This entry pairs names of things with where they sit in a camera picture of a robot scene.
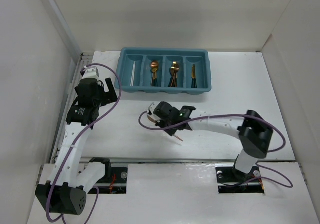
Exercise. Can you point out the aluminium rail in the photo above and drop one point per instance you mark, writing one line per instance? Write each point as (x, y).
(161, 160)
(69, 96)

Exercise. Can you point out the gold knife green handle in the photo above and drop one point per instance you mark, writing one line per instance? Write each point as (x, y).
(193, 80)
(194, 70)

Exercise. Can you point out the copper slotted spoon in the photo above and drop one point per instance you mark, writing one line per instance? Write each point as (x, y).
(154, 65)

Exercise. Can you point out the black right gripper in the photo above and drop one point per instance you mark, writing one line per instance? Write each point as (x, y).
(171, 132)

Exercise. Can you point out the aluminium rail front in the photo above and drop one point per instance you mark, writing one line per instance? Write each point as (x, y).
(161, 160)

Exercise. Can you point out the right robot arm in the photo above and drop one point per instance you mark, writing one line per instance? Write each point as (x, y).
(254, 135)

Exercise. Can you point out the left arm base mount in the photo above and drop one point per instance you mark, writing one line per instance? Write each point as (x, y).
(114, 182)

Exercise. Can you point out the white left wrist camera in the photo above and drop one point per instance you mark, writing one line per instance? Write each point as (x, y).
(90, 73)

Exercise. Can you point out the gold spoon green handle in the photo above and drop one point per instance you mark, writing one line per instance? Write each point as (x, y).
(154, 81)

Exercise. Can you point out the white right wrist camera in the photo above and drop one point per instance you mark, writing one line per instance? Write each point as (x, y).
(150, 113)

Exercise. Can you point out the rose gold fork green handle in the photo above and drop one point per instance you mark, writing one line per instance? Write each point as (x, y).
(175, 85)

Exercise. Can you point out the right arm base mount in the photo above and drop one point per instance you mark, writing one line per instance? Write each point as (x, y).
(232, 181)

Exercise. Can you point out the rose gold fork all metal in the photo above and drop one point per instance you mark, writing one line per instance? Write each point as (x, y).
(172, 72)

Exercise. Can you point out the aluminium rail left side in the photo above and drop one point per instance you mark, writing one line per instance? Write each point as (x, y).
(69, 96)

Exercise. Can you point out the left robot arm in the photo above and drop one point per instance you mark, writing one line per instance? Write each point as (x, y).
(66, 190)

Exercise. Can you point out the blue plastic cutlery tray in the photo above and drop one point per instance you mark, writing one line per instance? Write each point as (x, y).
(135, 72)

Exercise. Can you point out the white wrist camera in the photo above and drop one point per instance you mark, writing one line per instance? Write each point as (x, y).
(150, 113)
(90, 73)

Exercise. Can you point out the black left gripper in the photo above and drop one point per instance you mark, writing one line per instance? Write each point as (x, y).
(109, 96)

